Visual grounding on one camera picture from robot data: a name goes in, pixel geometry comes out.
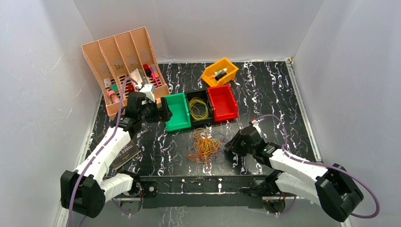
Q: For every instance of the pink plastic file organizer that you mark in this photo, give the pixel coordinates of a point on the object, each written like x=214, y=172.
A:
x=111, y=59

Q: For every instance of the glue stick in yellow bin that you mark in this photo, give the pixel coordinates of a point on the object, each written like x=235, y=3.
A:
x=220, y=71

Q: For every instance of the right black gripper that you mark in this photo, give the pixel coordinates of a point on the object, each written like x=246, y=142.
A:
x=233, y=145

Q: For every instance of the black marker in yellow bin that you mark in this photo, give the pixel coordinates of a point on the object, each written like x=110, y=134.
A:
x=220, y=76

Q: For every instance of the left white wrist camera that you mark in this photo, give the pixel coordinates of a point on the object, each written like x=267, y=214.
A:
x=148, y=90

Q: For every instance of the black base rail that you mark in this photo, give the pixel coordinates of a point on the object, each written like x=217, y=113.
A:
x=203, y=191

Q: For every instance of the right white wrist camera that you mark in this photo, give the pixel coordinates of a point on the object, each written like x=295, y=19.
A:
x=254, y=123

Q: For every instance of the white box in organizer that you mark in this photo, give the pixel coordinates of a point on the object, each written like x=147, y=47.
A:
x=137, y=76

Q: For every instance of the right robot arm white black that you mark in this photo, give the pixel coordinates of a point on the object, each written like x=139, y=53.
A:
x=330, y=188

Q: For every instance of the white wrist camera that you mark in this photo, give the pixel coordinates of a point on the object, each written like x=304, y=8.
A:
x=254, y=123
x=148, y=90

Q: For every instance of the yellow plastic bin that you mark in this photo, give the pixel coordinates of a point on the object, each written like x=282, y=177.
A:
x=208, y=74

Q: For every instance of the black plastic bin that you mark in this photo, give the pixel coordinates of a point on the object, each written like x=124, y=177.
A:
x=201, y=113

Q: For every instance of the dark book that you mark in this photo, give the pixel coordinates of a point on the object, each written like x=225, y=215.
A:
x=127, y=153

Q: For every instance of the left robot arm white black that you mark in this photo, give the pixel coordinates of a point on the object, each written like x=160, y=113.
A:
x=84, y=190

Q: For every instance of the green plastic bin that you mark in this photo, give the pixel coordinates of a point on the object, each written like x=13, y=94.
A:
x=180, y=112

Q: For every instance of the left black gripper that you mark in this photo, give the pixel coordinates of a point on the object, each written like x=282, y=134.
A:
x=158, y=110

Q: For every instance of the pink bottle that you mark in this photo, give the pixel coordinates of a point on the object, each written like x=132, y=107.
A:
x=113, y=96

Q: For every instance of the red plastic bin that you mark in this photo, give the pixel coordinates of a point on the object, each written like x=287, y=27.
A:
x=223, y=103

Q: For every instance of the pink pen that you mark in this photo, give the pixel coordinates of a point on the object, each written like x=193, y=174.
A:
x=154, y=75

